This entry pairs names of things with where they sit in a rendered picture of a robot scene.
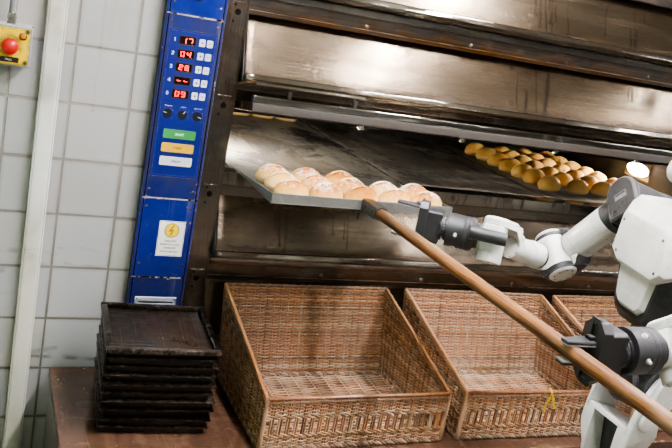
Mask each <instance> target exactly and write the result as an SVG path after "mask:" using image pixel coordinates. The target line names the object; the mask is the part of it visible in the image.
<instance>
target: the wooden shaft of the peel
mask: <svg viewBox="0 0 672 448"><path fill-rule="evenodd" d="M376 218H377V219H378V220H380V221H381V222H382V223H384V224H385V225H386V226H388V227H389V228H390V229H392V230H393V231H395V232H396V233H397V234H399V235H400V236H401V237H403V238H404V239H405V240H407V241H408V242H409V243H411V244H412V245H413V246H415V247H416V248H417V249H419V250H420V251H422V252H423V253H424V254H426V255H427V256H428V257H430V258H431V259H432V260H434V261H435V262H436V263H438V264H439V265H440V266H442V267H443V268H445V269H446V270H447V271H449V272H450V273H451V274H453V275H454V276H455V277H457V278H458V279H459V280H461V281H462V282H463V283H465V284H466V285H467V286H469V287H470V288H472V289H473V290H474V291H476V292H477V293H478V294H480V295H481V296H482V297H484V298H485V299H486V300H488V301H489V302H490V303H492V304H493V305H494V306H496V307H497V308H499V309H500V310H501V311H503V312H504V313H505V314H507V315H508V316H509V317H511V318H512V319H513V320H515V321H516V322H517V323H519V324H520V325H521V326H523V327H524V328H526V329H527V330H528V331H530V332H531V333H532V334H534V335H535V336H536V337H538V338H539V339H540V340H542V341H543V342H544V343H546V344H547V345H548V346H550V347H551V348H553V349H554V350H555V351H557V352H558V353H559V354H561V355H562V356H563V357H565V358H566V359H567V360H569V361H570V362H571V363H573V364H574V365H575V366H577V367H578V368H580V369H581V370H582V371H584V372H585V373H586V374H588V375H589V376H590V377H592V378H593V379H594V380H596V381H597V382H598V383H600V384H601V385H602V386H604V387H605V388H607V389H608V390H609V391H611V392H612V393H613V394H615V395H616V396H617V397H619V398H620V399H621V400H623V401H624V402H625V403H627V404H628V405H630V406H631V407H632V408H634V409H635V410H636V411H638V412H639V413H640V414H642V415H643V416H644V417H646V418H647V419H648V420H650V421H651V422H652V423H654V424H655V425H657V426H658V427H659V428H661V429H662V430H663V431H665V432H666V433H667V434H669V435H670V436H671V437H672V412H670V411H669V410H667V409H666V408H665V407H663V406H662V405H660V404H659V403H658V402H656V401H655V400H653V399H652V398H650V397H649V396H648V395H646V394H645V393H643V392H642V391H641V390H639V389H638V388H636V387H635V386H633V385H632V384H631V383H629V382H628V381H626V380H625V379H624V378H622V377H621V376H619V375H618V374H616V373H615V372H614V371H612V370H611V369H609V368H608V367H607V366H605V365H604V364H602V363H601V362H599V361H598V360H597V359H595V358H594V357H592V356H591V355H590V354H588V353H587V352H585V351H584V350H582V349H581V348H580V347H574V346H566V345H565V344H564V343H562V342H561V338H562V337H564V336H563V335H561V334H560V333H558V332H557V331H555V330H554V329H553V328H551V327H550V326H548V325H547V324H546V323H544V322H543V321H541V320H540V319H538V318H537V317H536V316H534V315H533V314H531V313H530V312H529V311H527V310H526V309H524V308H523V307H521V306H520V305H519V304H517V303H516V302H514V301H513V300H512V299H510V298H509V297H507V296H506V295H504V294H503V293H502V292H500V291H499V290H497V289H496V288H495V287H493V286H492V285H490V284H489V283H487V282H486V281H485V280H483V279H482V278H480V277H479V276H478V275H476V274H475V273H473V272H472V271H470V270H469V269H468V268H466V267H465V266H463V265H462V264H461V263H459V262H458V261H456V260H455V259H453V258H452V257H451V256H449V255H448V254H446V253H445V252H444V251H442V250H441V249H439V248H438V247H436V246H435V245H434V244H432V243H431V242H429V241H428V240H427V239H425V238H424V237H422V236H421V235H419V234H418V233H417V232H415V231H414V230H412V229H411V228H410V227H408V226H407V225H405V224H404V223H402V222H401V221H400V220H398V219H397V218H395V217H394V216H393V215H391V214H390V213H388V212H387V211H385V210H384V209H380V210H378V211H377V213H376Z"/></svg>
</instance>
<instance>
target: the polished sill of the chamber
mask: <svg viewBox="0 0 672 448"><path fill-rule="evenodd" d="M222 185H233V186H244V187H253V186H252V185H251V184H250V183H249V182H248V181H247V180H246V179H245V178H244V177H243V176H242V175H241V174H240V173H239V172H238V171H237V170H236V169H234V168H231V167H225V168H224V174H223V180H222ZM422 187H424V188H425V189H426V190H427V191H429V192H432V193H434V194H436V195H437V196H439V198H440V199H441V202H442V203H444V204H452V205H463V206H475V207H487V208H498V209H510V210H521V211H533V212H544V213H556V214H567V215H579V216H588V215H590V214H591V213H592V212H594V211H595V210H596V209H597V208H599V207H600V206H601V205H603V204H604V203H596V202H586V201H575V200H565V199H554V198H544V197H533V196H523V195H513V194H502V193H492V192H481V191H471V190H460V189H450V188H439V187H429V186H422Z"/></svg>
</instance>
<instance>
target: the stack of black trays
mask: <svg viewBox="0 0 672 448"><path fill-rule="evenodd" d="M101 311H102V318H101V325H99V333H97V334H96V335H97V341H96V345H97V357H94V361H95V372H94V385H95V414H96V427H97V428H99V431H100V432H161V433H202V430H203V429H208V427H207V423H206V422H211V420H210V416H209V412H214V410H213V407H212V404H215V401H214V398H213V392H212V388H217V386H216V383H215V380H214V379H216V376H215V373H214V370H219V368H218V365H217V362H219V360H218V357H217V356H222V351H221V349H220V346H219V344H218V341H217V339H216V336H215V334H214V331H213V329H212V326H211V324H210V321H209V319H208V316H207V313H206V311H205V308H204V307H198V306H179V305H160V304H141V303H121V302H101Z"/></svg>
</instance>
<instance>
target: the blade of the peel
mask: <svg viewBox="0 0 672 448"><path fill-rule="evenodd" d="M233 168H234V169H236V170H237V171H238V172H239V173H240V174H241V175H242V176H243V177H244V178H245V179H246V180H247V181H248V182H249V183H250V184H251V185H252V186H253V187H254V188H255V189H256V190H257V191H259V192H260V193H261V194H262V195H263V196H264V197H265V198H266V199H267V200H268V201H269V202H270V203H274V204H288V205H301V206H314V207H328V208H341V209H355V210H361V205H362V200H357V199H345V198H332V197H320V196H307V195H295V194H282V193H273V192H272V191H270V190H268V189H267V188H265V187H264V183H260V182H258V181H257V180H256V178H255V173H256V171H257V170H258V169H259V168H249V167H238V166H233ZM353 178H356V179H358V180H360V181H361V182H362V183H363V184H364V186H367V187H369V186H370V185H372V184H373V183H375V182H378V181H388V182H390V183H392V184H394V185H395V186H396V188H399V189H400V188H401V187H402V186H403V185H401V184H399V183H397V182H396V181H389V180H378V179H368V178H357V177H353ZM377 202H378V203H379V204H381V205H382V206H384V207H385V208H387V212H395V213H409V214H419V210H420V209H416V208H412V207H409V206H405V205H401V204H397V203H395V202H382V201H377ZM431 207H433V208H437V209H442V210H444V211H445V213H444V215H446V216H449V217H450V213H451V212H452V209H453V207H451V206H448V205H446V204H444V203H442V206H432V205H431Z"/></svg>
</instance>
